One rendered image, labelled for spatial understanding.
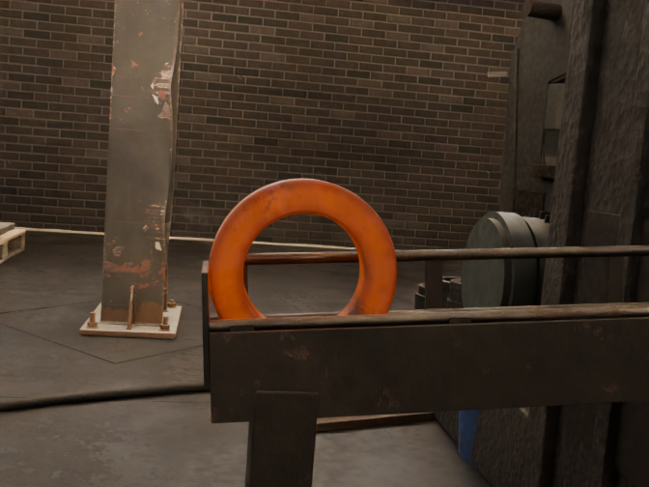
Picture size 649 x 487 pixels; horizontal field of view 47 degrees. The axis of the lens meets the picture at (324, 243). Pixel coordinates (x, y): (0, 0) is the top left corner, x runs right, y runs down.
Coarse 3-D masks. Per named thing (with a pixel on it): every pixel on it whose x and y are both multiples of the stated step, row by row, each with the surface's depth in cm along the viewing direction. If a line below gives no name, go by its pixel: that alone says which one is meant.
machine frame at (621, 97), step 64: (576, 0) 149; (640, 0) 126; (576, 64) 141; (640, 64) 119; (576, 128) 140; (640, 128) 118; (576, 192) 140; (640, 192) 119; (640, 256) 120; (576, 448) 138; (640, 448) 116
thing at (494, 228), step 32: (480, 224) 216; (512, 224) 202; (544, 224) 206; (480, 288) 213; (512, 288) 195; (448, 416) 220; (480, 416) 195; (512, 416) 175; (480, 448) 194; (512, 448) 174; (512, 480) 173
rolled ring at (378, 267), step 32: (256, 192) 70; (288, 192) 70; (320, 192) 70; (352, 192) 71; (224, 224) 69; (256, 224) 70; (352, 224) 71; (224, 256) 69; (384, 256) 72; (224, 288) 70; (384, 288) 72
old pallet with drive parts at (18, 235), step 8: (8, 232) 506; (16, 232) 510; (24, 232) 525; (0, 240) 464; (8, 240) 478; (16, 240) 516; (24, 240) 527; (0, 248) 464; (8, 248) 514; (16, 248) 517; (24, 248) 529; (0, 256) 465; (8, 256) 483
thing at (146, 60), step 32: (128, 0) 303; (160, 0) 304; (128, 32) 304; (160, 32) 306; (128, 64) 306; (160, 64) 307; (128, 96) 307; (160, 96) 308; (128, 128) 309; (160, 128) 310; (128, 160) 310; (160, 160) 312; (128, 192) 312; (160, 192) 313; (128, 224) 313; (160, 224) 313; (128, 256) 315; (160, 256) 316; (128, 288) 316; (160, 288) 318; (96, 320) 321; (128, 320) 309; (160, 320) 320
